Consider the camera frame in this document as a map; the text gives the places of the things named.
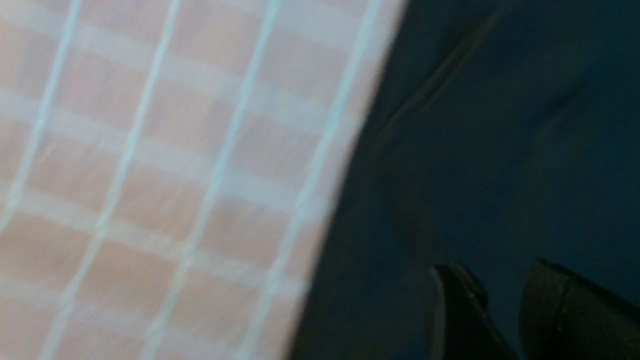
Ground pink grid-pattern tablecloth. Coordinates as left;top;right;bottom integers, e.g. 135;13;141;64
1;0;405;360

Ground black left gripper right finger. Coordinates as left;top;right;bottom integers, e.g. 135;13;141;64
518;259;640;360

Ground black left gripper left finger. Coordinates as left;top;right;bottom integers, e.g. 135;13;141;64
429;262;518;360

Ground dark gray long-sleeve shirt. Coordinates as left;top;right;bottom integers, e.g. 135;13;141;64
285;0;640;360

